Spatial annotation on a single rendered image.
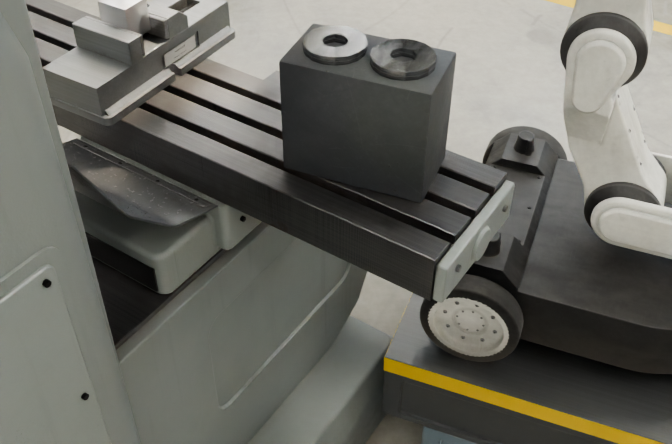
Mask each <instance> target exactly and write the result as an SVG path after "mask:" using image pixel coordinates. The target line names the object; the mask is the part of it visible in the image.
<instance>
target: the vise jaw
mask: <svg viewBox="0 0 672 444"><path fill-rule="evenodd" d="M146 2H147V8H148V14H149V21H150V27H151V30H149V31H148V32H146V33H149V34H152V35H155V36H158V37H161V38H164V39H171V38H173V37H174V36H176V35H177V34H179V33H180V32H182V31H183V30H185V29H186V28H188V18H187V15H186V14H184V13H182V12H180V11H177V10H174V9H170V8H167V7H164V6H161V5H158V4H155V3H151V2H148V1H146Z"/></svg>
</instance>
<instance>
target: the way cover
mask: <svg viewBox="0 0 672 444"><path fill-rule="evenodd" d="M74 141H75V142H74ZM70 142H71V143H72V144H70ZM73 142H74V143H73ZM76 143H78V144H79V145H78V144H76ZM64 144H66V145H65V146H64ZM62 145H63V148H64V152H65V156H66V160H68V161H67V164H68V168H69V171H70V175H71V179H72V183H73V187H74V190H76V191H78V192H80V193H82V194H84V195H86V196H87V197H89V198H91V199H93V200H95V201H97V202H99V203H101V204H103V205H105V206H107V207H109V208H111V209H113V210H115V211H117V212H120V213H122V214H124V215H125V216H127V217H129V218H132V219H136V220H140V221H145V222H149V223H154V224H158V225H163V226H167V227H178V226H181V225H183V224H185V223H187V222H189V221H191V220H193V219H195V218H197V217H199V216H201V215H203V214H205V213H207V212H209V211H211V210H213V209H215V208H217V207H218V205H216V204H213V203H211V202H209V201H207V200H205V199H203V198H201V197H199V196H197V195H195V194H193V193H190V192H188V191H186V190H184V189H182V188H180V187H178V186H176V185H174V184H172V183H169V182H167V181H165V180H163V179H161V178H159V177H157V176H155V175H153V174H151V173H148V172H146V171H144V170H142V169H140V168H138V167H136V166H134V165H132V164H130V163H128V162H127V163H125V161H123V160H121V159H119V158H117V157H115V156H113V155H111V154H109V153H107V152H104V151H102V150H100V149H98V148H96V147H94V146H92V145H90V144H88V143H86V142H83V141H81V140H79V139H78V138H76V139H73V140H70V141H67V142H64V143H62ZM70 146H71V147H70ZM72 146H73V147H72ZM87 147H88V148H87ZM65 149H67V150H65ZM69 149H70V150H69ZM86 149H87V150H86ZM93 149H95V150H93ZM77 152H78V153H77ZM89 152H91V153H89ZM73 154H75V155H73ZM91 154H93V155H91ZM93 157H96V158H93ZM72 160H73V161H72ZM100 160H101V161H100ZM122 162H123V163H122ZM72 163H73V165H72ZM91 163H92V164H91ZM99 164H100V165H99ZM95 166H98V167H95ZM127 166H128V167H127ZM88 171H90V172H88ZM92 173H93V174H92ZM95 173H97V174H95ZM103 173H104V174H103ZM133 173H134V174H133ZM126 174H128V175H126ZM116 175H117V176H116ZM152 175H153V176H152ZM110 176H112V177H110ZM135 176H136V177H135ZM145 177H146V179H144V178H145ZM94 178H95V179H94ZM124 178H126V179H124ZM139 178H141V179H139ZM108 180H109V181H108ZM123 180H124V181H123ZM158 183H159V185H158ZM160 184H162V185H160ZM115 186H117V187H115ZM173 186H174V187H173ZM147 187H148V189H147ZM98 188H99V189H98ZM128 188H129V189H128ZM105 190H106V191H105ZM147 190H148V191H147ZM172 190H173V191H172ZM104 191H105V192H104ZM107 191H108V192H107ZM131 191H133V193H132V192H131ZM134 191H135V192H134ZM143 191H144V192H143ZM110 192H112V193H110ZM148 193H150V194H148ZM152 193H153V194H152ZM166 193H168V194H166ZM179 193H181V194H179ZM107 194H108V195H107ZM110 194H111V195H110ZM139 194H141V195H139ZM151 194H152V195H151ZM127 195H128V196H127ZM113 196H114V197H113ZM189 196H190V197H189ZM194 196H197V198H196V197H194ZM111 197H112V198H111ZM153 197H155V198H153ZM113 198H114V199H113ZM165 198H166V199H165ZM111 199H112V200H111ZM115 199H117V200H118V201H117V200H115ZM180 199H181V200H180ZM150 200H153V201H150ZM133 201H135V202H133ZM119 202H120V203H119ZM162 202H165V203H162ZM190 202H193V203H190ZM121 203H122V204H121ZM137 203H138V204H137ZM158 204H159V206H158ZM131 205H132V206H131ZM200 205H205V206H204V207H202V206H200ZM127 206H129V208H128V207H127ZM133 206H134V207H133ZM136 206H139V207H138V209H137V207H136ZM160 206H162V207H160ZM127 208H128V209H127ZM123 209H124V210H123ZM191 209H192V210H191ZM131 210H132V211H131ZM157 210H159V211H157ZM178 210H179V211H178ZM181 210H182V211H181ZM134 211H135V212H134ZM133 212H134V213H133ZM143 212H145V213H146V214H145V213H143ZM147 212H148V213H147ZM177 212H178V213H177ZM164 213H165V214H164ZM168 213H169V214H168ZM136 214H137V215H136ZM147 214H148V215H147ZM166 214H167V215H166ZM139 215H140V216H139ZM143 215H146V217H145V216H143ZM148 216H149V217H152V218H149V217H148ZM160 218H161V219H160ZM157 219H158V220H157Z"/></svg>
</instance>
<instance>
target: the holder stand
mask: <svg viewBox="0 0 672 444"><path fill-rule="evenodd" d="M455 64H456V52H453V51H448V50H443V49H438V48H433V47H430V46H428V45H427V44H425V43H423V42H419V41H416V40H412V39H402V38H401V39H389V38H384V37H379V36H374V35H369V34H364V33H362V32H360V31H359V30H357V29H354V28H351V27H348V26H340V25H329V26H325V25H320V24H315V23H314V24H312V25H311V26H310V27H309V28H308V30H307V31H306V32H305V33H304V34H303V35H302V36H301V37H300V38H299V40H298V41H297V42H296V43H295V44H294V45H293V46H292V47H291V49H290V50H289V51H288V52H287V53H286V54H285V55H284V56H283V57H282V59H281V60H280V61H279V72H280V94H281V116H282V138H283V160H284V167H285V168H288V169H292V170H296V171H299V172H303V173H307V174H311V175H315V176H318V177H322V178H326V179H330V180H334V181H338V182H341V183H345V184H349V185H353V186H357V187H360V188H364V189H368V190H372V191H376V192H380V193H383V194H387V195H391V196H395V197H399V198H402V199H406V200H410V201H414V202H418V203H421V202H422V201H423V199H424V197H425V195H426V194H427V192H428V190H429V188H430V186H431V184H432V182H433V180H434V178H435V176H436V174H437V172H438V170H439V168H440V166H441V164H442V162H443V160H444V158H445V152H446V143H447V134H448V125H449V117H450V108H451V99H452V90H453V81H454V72H455Z"/></svg>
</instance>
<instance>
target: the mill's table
mask: <svg viewBox="0 0 672 444"><path fill-rule="evenodd" d="M25 2H26V6H27V10H28V13H29V17H30V21H31V25H32V29H33V33H34V37H35V40H36V44H37V48H38V52H39V56H40V60H41V64H42V67H44V66H46V65H47V64H49V63H51V62H52V61H54V60H56V59H57V58H59V57H61V56H62V55H64V54H66V53H67V52H69V51H71V50H72V49H74V48H76V47H77V44H76V40H75V35H74V31H73V26H72V23H74V22H76V21H78V20H79V19H81V18H83V17H86V16H88V17H91V18H94V19H97V20H100V21H101V18H100V17H97V16H94V15H92V14H89V13H86V12H84V11H81V10H79V9H76V8H73V7H71V6H68V5H65V4H63V3H60V2H58V1H55V0H25ZM175 78H176V81H174V82H173V83H171V84H170V85H169V86H167V87H166V88H164V89H163V90H162V91H160V92H159V93H157V94H156V95H155V96H153V97H152V98H150V99H149V100H148V101H146V102H145V103H143V104H142V105H141V106H139V107H138V108H136V109H135V110H134V111H132V112H131V113H129V114H128V115H127V116H125V117H124V118H122V119H121V120H120V121H118V122H117V123H115V124H114V125H111V126H105V125H102V124H99V123H97V122H94V121H92V120H89V119H87V118H85V117H82V116H80V115H77V114H75V113H72V112H70V111H67V110H65V109H62V108H60V107H57V106H55V105H52V106H53V110H54V114H55V118H56V121H57V125H59V126H62V127H64V128H66V129H68V130H70V131H72V132H74V133H76V134H78V135H81V136H83V137H85V138H87V139H89V140H91V141H93V142H95V143H97V144H100V145H102V146H104V147H106V148H108V149H110V150H112V151H114V152H116V153H119V154H121V155H123V156H125V157H127V158H129V159H131V160H133V161H135V162H138V163H140V164H142V165H144V166H146V167H148V168H150V169H152V170H154V171H157V172H159V173H161V174H163V175H165V176H167V177H169V178H171V179H174V180H176V181H178V182H180V183H182V184H184V185H186V186H188V187H190V188H193V189H195V190H197V191H199V192H201V193H203V194H205V195H207V196H209V197H212V198H214V199H216V200H218V201H220V202H222V203H224V204H226V205H228V206H231V207H233V208H235V209H237V210H239V211H241V212H243V213H245V214H247V215H250V216H252V217H254V218H256V219H258V220H260V221H262V222H264V223H266V224H269V225H271V226H273V227H275V228H277V229H279V230H281V231H283V232H285V233H288V234H290V235H292V236H294V237H296V238H298V239H300V240H302V241H304V242H307V243H309V244H311V245H313V246H315V247H317V248H319V249H321V250H323V251H326V252H328V253H330V254H332V255H334V256H336V257H338V258H340V259H342V260H345V261H347V262H349V263H351V264H353V265H355V266H357V267H359V268H361V269H364V270H366V271H368V272H370V273H372V274H374V275H376V276H378V277H380V278H383V279H385V280H387V281H389V282H391V283H393V284H395V285H397V286H399V287H402V288H404V289H406V290H408V291H410V292H412V293H414V294H416V295H419V296H421V297H423V298H425V299H427V300H429V301H431V299H432V298H433V299H434V300H436V301H438V302H440V303H443V302H444V300H445V299H446V298H447V297H448V295H449V294H450V293H451V291H452V290H453V289H454V288H455V286H456V285H457V284H458V283H459V281H460V280H461V279H462V277H463V276H464V275H465V274H466V272H467V271H468V270H469V269H470V267H471V266H472V265H473V263H474V262H475V261H478V260H479V259H480V258H481V257H482V256H483V254H484V252H485V250H486V248H487V246H488V244H489V242H490V240H491V239H492V238H493V237H494V235H495V234H496V233H497V231H498V230H499V229H500V227H501V226H502V225H503V223H504V222H505V221H506V220H507V218H508V217H509V213H510V208H511V203H512V197H513V192H514V187H515V184H514V183H513V182H510V181H508V180H506V177H507V172H504V171H501V170H499V169H496V168H494V167H491V166H488V165H486V164H483V163H480V162H478V161H475V160H472V159H470V158H467V157H465V156H462V155H459V154H457V153H454V152H451V151H449V150H446V152H445V158H444V160H443V162H442V164H441V166H440V168H439V170H438V172H437V174H436V176H435V178H434V180H433V182H432V184H431V186H430V188H429V190H428V192H427V194H426V195H425V197H424V199H423V201H422V202H421V203H418V202H414V201H410V200H406V199H402V198H399V197H395V196H391V195H387V194H383V193H380V192H376V191H372V190H368V189H364V188H360V187H357V186H353V185H349V184H345V183H341V182H338V181H334V180H330V179H326V178H322V177H318V176H315V175H311V174H307V173H303V172H299V171H296V170H292V169H288V168H285V167H284V160H283V138H282V116H281V94H280V86H278V85H276V84H273V83H270V82H268V81H265V80H262V79H260V78H257V77H254V76H252V75H249V74H247V73H244V72H241V71H239V70H236V69H233V68H231V67H228V66H226V65H223V64H220V63H218V62H215V61H212V60H210V59H207V58H206V59H205V60H204V61H202V62H201V63H199V64H198V65H197V66H195V67H194V68H192V69H191V70H190V71H188V72H187V73H185V74H184V75H183V76H181V75H178V74H175Z"/></svg>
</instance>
